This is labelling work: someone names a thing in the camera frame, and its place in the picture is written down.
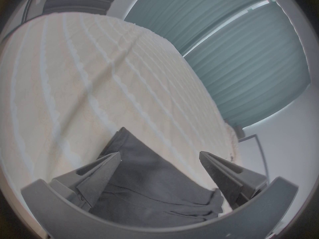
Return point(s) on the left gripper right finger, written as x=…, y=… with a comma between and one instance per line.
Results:
x=219, y=175

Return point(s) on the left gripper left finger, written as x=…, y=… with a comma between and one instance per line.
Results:
x=99, y=175

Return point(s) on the black T-shirt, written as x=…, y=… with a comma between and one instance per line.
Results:
x=154, y=183

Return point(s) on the bed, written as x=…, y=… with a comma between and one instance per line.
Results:
x=87, y=83

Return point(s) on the cream pillow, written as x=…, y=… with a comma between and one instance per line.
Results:
x=230, y=138

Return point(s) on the grey bedside table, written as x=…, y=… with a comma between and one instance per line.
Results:
x=238, y=132

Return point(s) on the blue-green curtain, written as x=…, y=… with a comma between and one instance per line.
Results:
x=194, y=11
x=254, y=71

